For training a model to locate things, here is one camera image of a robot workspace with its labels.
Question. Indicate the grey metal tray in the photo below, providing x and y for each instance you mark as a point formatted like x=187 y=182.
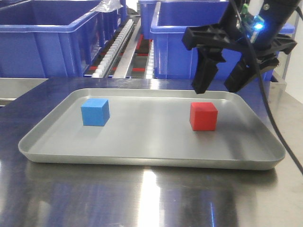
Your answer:
x=152 y=128

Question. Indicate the clear plastic sheet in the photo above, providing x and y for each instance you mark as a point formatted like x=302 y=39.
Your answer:
x=107 y=6

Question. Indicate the red cube block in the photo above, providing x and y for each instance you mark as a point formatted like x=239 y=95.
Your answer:
x=203 y=116

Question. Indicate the steel shelf divider rail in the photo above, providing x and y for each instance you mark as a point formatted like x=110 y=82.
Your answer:
x=125 y=65

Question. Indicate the blue cube block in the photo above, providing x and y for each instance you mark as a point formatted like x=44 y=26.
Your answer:
x=95 y=112

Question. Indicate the blue plastic bin left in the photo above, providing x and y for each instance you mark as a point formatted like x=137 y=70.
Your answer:
x=49 y=38

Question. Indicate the white roller conveyor rail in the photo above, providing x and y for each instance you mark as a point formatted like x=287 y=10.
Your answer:
x=107 y=62

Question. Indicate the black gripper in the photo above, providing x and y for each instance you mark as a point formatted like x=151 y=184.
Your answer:
x=240 y=31

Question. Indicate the blue plastic bin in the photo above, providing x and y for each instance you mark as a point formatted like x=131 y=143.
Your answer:
x=49 y=38
x=172 y=60

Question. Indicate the blue plastic bin right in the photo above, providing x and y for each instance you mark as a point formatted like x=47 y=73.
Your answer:
x=172 y=60

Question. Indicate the steel shelf upright post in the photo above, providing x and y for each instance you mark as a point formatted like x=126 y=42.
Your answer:
x=294 y=20

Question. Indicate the blue bin back left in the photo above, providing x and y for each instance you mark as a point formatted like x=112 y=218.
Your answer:
x=112 y=20

